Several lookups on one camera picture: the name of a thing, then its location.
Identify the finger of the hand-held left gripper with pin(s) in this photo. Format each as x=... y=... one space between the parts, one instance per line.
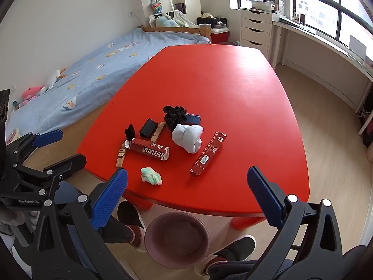
x=48 y=137
x=70 y=163

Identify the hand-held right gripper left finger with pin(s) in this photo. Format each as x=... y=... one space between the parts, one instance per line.
x=110 y=198

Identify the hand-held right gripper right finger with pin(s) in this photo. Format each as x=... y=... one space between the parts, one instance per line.
x=265 y=198

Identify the green white tissue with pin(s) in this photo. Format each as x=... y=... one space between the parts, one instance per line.
x=151 y=175

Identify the dark red torn carton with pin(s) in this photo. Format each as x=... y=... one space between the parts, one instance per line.
x=147 y=149

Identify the long red barcode carton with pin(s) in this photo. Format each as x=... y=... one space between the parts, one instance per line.
x=207 y=154

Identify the pink waste bin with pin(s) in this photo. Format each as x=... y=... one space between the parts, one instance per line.
x=174 y=236

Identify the small black box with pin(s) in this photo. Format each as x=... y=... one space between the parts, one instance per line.
x=148 y=127

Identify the white sock bundle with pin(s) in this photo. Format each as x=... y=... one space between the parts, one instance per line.
x=186 y=138

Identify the black ruffled cloth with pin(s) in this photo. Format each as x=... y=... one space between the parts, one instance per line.
x=174 y=116

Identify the person's left hand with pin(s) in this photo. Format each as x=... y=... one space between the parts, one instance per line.
x=13 y=220

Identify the person's left slipper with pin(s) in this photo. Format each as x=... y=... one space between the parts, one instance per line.
x=129 y=214

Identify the person's slipper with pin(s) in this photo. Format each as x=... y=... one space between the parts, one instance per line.
x=129 y=214
x=236 y=248

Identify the pink plush toy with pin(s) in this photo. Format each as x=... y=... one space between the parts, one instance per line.
x=30 y=93

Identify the black board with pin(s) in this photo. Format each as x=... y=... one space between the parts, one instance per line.
x=4 y=105

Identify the person's right slipper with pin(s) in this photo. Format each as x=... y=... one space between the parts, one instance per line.
x=236 y=248

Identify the white duck plush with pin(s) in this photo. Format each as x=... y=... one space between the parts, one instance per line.
x=54 y=79

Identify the person's right leg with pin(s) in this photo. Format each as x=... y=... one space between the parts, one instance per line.
x=233 y=271

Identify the bed with blue sheet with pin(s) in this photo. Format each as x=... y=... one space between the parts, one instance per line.
x=96 y=73

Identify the tan wooden block strip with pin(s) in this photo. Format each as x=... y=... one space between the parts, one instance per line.
x=157 y=131

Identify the small blue box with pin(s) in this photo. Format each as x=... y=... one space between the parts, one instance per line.
x=193 y=119

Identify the red table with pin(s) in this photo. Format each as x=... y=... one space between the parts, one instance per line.
x=221 y=87

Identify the light blue plush toy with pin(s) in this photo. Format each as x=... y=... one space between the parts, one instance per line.
x=164 y=21

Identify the white curved desk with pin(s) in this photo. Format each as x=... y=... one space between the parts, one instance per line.
x=320 y=42

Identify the white drawer cabinet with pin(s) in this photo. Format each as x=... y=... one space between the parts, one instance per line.
x=255 y=32

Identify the red cooler box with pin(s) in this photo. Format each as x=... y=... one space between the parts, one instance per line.
x=220 y=37

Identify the rainbow knitted bag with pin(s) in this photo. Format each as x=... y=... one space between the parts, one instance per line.
x=156 y=6

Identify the white flat panel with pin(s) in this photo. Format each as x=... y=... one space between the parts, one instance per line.
x=357 y=46

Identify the small dark red box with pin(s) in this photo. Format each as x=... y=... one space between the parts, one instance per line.
x=302 y=19

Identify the straw hat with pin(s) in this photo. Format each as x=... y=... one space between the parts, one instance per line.
x=207 y=15

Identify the white appliance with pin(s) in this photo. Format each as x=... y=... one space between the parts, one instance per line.
x=262 y=5

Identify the black framed window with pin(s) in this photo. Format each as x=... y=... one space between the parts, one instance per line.
x=317 y=11

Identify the wooden bed frame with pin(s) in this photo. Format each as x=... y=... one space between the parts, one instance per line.
x=174 y=30

